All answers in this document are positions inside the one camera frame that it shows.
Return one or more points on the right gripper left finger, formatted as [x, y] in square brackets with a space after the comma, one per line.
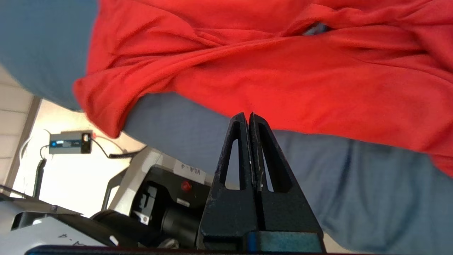
[230, 216]

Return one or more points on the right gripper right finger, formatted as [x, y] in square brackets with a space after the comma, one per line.
[283, 212]

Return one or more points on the red printed t-shirt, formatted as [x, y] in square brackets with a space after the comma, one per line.
[283, 71]

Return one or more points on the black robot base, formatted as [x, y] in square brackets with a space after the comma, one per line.
[166, 198]

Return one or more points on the bed with blue sheet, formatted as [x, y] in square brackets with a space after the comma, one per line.
[354, 184]

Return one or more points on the grey power adapter box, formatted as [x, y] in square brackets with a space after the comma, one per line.
[69, 142]

